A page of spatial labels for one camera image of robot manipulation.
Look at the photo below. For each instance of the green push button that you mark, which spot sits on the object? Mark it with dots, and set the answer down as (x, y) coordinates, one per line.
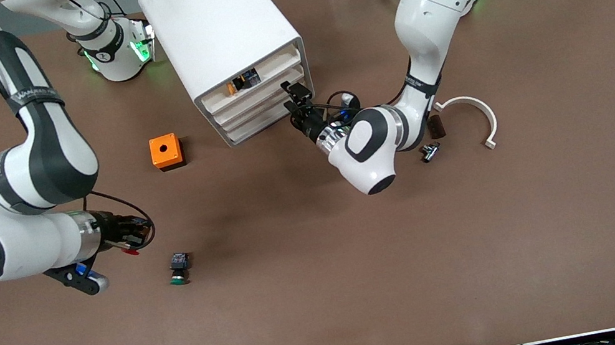
(179, 268)

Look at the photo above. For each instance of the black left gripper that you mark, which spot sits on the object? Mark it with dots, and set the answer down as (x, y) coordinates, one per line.
(310, 125)

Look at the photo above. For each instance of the red push button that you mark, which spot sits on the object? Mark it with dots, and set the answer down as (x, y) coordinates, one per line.
(130, 251)

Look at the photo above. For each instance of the dark brown ribbed block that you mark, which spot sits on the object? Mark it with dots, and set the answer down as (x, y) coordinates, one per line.
(437, 127)

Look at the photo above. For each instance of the chrome tee pipe fitting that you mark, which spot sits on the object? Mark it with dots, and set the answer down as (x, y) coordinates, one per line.
(429, 153)

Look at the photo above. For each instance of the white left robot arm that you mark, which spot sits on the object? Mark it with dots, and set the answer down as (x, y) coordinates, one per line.
(436, 4)

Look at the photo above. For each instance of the orange button enclosure box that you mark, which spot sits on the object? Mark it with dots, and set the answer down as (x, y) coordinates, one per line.
(164, 151)

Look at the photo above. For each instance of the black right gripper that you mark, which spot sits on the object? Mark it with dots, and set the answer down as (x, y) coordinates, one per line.
(108, 228)

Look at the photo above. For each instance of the yellow push button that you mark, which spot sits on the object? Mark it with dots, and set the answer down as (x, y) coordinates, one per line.
(244, 80)

